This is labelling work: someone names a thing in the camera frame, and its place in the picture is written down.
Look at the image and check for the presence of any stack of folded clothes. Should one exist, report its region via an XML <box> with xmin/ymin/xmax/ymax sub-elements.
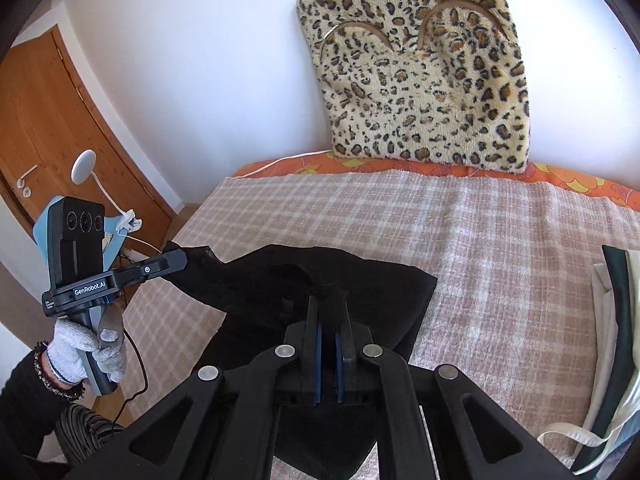
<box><xmin>538</xmin><ymin>245</ymin><xmax>639</xmax><ymax>479</ymax></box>

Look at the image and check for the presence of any wooden door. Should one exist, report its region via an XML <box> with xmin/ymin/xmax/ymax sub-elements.
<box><xmin>1</xmin><ymin>27</ymin><xmax>175</xmax><ymax>256</ymax></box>

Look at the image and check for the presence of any left forearm black sleeve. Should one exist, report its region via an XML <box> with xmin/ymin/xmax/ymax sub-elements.
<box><xmin>0</xmin><ymin>341</ymin><xmax>85</xmax><ymax>479</ymax></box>

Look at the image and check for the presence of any white charging cable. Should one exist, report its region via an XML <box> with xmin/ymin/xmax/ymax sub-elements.
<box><xmin>249</xmin><ymin>148</ymin><xmax>334</xmax><ymax>174</ymax></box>

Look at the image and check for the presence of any light blue chair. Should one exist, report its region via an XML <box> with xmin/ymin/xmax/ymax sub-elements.
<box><xmin>32</xmin><ymin>195</ymin><xmax>129</xmax><ymax>271</ymax></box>

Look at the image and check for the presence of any orange floral bed sheet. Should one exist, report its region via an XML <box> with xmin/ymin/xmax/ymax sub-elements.
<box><xmin>233</xmin><ymin>151</ymin><xmax>639</xmax><ymax>211</ymax></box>

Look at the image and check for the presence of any white clip-on desk lamp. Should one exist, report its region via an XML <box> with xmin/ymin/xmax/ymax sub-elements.
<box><xmin>70</xmin><ymin>150</ymin><xmax>143</xmax><ymax>234</ymax></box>

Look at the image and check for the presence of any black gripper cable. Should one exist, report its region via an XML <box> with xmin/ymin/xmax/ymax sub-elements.
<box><xmin>112</xmin><ymin>328</ymin><xmax>151</xmax><ymax>426</ymax></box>

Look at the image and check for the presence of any pink plaid blanket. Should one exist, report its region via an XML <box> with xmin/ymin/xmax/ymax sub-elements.
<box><xmin>117</xmin><ymin>169</ymin><xmax>640</xmax><ymax>480</ymax></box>

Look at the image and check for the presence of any black short-sleeved top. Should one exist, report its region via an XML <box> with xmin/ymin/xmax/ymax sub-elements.
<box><xmin>167</xmin><ymin>245</ymin><xmax>437</xmax><ymax>479</ymax></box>

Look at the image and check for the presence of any left hand white glove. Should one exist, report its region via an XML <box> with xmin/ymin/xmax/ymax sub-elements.
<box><xmin>46</xmin><ymin>306</ymin><xmax>127</xmax><ymax>386</ymax></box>

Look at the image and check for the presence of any leopard print cushion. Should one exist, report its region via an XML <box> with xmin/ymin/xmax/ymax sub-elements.
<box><xmin>296</xmin><ymin>0</ymin><xmax>530</xmax><ymax>174</ymax></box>

